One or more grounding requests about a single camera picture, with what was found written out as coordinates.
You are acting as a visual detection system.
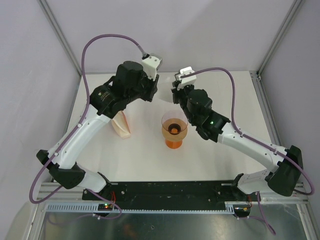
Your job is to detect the orange glass coffee carafe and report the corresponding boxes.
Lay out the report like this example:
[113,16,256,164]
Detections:
[165,128,183,149]

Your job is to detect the aluminium frame post left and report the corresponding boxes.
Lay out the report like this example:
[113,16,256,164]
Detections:
[37,0,82,77]

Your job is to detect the aluminium front frame rail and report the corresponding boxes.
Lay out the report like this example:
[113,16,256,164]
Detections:
[37,182,84,201]

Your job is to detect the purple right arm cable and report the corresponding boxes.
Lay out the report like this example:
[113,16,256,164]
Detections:
[181,67,315,195]

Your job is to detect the aluminium frame post right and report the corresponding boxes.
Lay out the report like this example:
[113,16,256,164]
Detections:
[256,0,305,76]

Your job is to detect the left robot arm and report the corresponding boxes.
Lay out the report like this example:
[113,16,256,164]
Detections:
[36,56,161,200]

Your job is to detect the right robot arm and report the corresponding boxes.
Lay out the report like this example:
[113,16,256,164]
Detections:
[171,85,303,201]

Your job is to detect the clear pink glass dripper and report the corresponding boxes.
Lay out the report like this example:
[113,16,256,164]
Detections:
[161,110,188,141]

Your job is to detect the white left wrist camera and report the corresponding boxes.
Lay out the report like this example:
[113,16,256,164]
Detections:
[141,53,163,80]

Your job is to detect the aluminium frame post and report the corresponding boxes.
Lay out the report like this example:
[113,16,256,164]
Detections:
[256,0,305,76]
[37,0,82,77]

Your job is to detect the grey slotted cable duct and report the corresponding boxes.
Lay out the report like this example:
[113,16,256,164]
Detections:
[45,202,235,214]

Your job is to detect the aluminium side rail right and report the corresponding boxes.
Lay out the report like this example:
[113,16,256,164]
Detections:
[249,71,282,145]

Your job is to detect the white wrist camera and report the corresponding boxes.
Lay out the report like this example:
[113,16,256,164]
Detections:
[172,66,197,90]
[141,53,163,80]

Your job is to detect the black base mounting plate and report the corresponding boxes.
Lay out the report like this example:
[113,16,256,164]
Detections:
[97,180,248,210]

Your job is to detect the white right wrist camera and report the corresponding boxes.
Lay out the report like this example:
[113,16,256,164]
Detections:
[172,66,197,90]

